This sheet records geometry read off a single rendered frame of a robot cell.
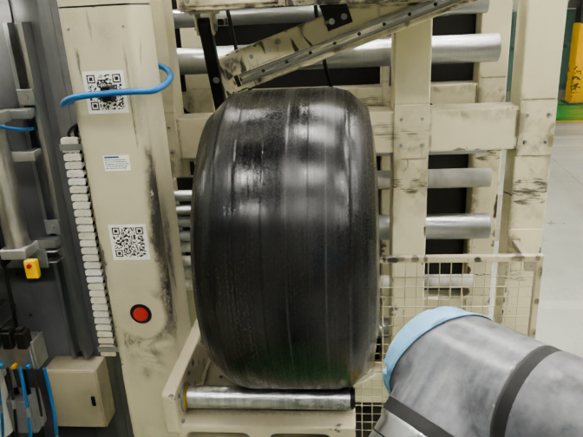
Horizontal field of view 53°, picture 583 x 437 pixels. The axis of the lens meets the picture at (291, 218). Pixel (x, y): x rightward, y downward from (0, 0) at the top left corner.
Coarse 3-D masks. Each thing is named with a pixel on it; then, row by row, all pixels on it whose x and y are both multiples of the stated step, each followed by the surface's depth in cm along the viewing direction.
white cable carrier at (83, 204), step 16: (80, 160) 113; (80, 176) 111; (80, 192) 112; (80, 208) 113; (96, 240) 116; (96, 256) 116; (96, 272) 118; (96, 288) 119; (96, 304) 120; (96, 320) 121; (112, 320) 127; (112, 336) 123; (112, 352) 124
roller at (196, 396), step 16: (192, 400) 116; (208, 400) 116; (224, 400) 115; (240, 400) 115; (256, 400) 115; (272, 400) 114; (288, 400) 114; (304, 400) 114; (320, 400) 114; (336, 400) 113; (352, 400) 113
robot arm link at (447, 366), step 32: (416, 320) 58; (448, 320) 56; (480, 320) 56; (416, 352) 56; (448, 352) 54; (480, 352) 52; (512, 352) 51; (544, 352) 50; (384, 384) 60; (416, 384) 54; (448, 384) 52; (480, 384) 50; (512, 384) 48; (384, 416) 55; (416, 416) 52; (448, 416) 51; (480, 416) 50
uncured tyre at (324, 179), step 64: (256, 128) 97; (320, 128) 95; (192, 192) 96; (256, 192) 91; (320, 192) 90; (192, 256) 95; (256, 256) 90; (320, 256) 89; (256, 320) 92; (320, 320) 92; (256, 384) 105; (320, 384) 104
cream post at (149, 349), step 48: (96, 0) 98; (144, 0) 106; (96, 48) 101; (144, 48) 105; (144, 96) 104; (96, 144) 107; (144, 144) 106; (96, 192) 110; (144, 192) 110; (144, 288) 117; (144, 336) 121; (144, 384) 125; (144, 432) 129
